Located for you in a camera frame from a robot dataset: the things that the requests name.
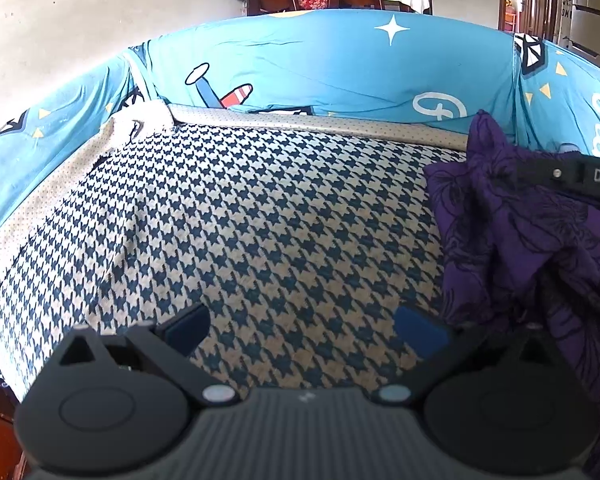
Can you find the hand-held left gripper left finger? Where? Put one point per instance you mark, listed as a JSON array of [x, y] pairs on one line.
[[190, 325]]

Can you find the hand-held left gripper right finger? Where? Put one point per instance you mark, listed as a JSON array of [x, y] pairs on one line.
[[420, 330]]

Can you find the blue printed sofa cover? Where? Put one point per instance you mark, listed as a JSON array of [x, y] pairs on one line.
[[330, 60]]

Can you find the purple floral shirt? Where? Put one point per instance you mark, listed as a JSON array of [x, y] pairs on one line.
[[505, 240]]

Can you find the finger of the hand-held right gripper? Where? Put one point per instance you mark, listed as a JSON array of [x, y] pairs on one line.
[[545, 174]]

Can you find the houndstooth sofa seat cover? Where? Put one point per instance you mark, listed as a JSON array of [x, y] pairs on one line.
[[240, 220]]

